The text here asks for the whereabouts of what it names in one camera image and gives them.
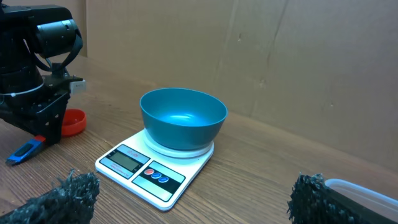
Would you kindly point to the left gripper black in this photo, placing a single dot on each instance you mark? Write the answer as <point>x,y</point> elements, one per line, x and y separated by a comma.
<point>41,111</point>

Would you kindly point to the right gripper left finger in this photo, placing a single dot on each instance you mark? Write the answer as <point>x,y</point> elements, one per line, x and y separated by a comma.
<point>73,201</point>

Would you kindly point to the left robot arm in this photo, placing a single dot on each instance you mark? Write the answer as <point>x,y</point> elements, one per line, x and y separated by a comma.
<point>37,44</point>

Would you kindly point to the red measuring scoop blue handle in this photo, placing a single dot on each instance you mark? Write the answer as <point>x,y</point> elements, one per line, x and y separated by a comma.
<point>74,123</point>

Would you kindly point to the white digital kitchen scale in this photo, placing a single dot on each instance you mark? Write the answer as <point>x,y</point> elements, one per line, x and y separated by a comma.
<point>155,173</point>

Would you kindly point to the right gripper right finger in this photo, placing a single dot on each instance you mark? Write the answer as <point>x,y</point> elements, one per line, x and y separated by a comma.
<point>312,202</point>

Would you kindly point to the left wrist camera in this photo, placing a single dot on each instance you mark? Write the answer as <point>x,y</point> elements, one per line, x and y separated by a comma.
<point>77,87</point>

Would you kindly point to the clear plastic container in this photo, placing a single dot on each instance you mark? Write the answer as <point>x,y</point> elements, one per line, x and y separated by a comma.
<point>372,200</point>

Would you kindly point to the blue plastic bowl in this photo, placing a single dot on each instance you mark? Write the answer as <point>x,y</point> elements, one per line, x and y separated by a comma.
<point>181,118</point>

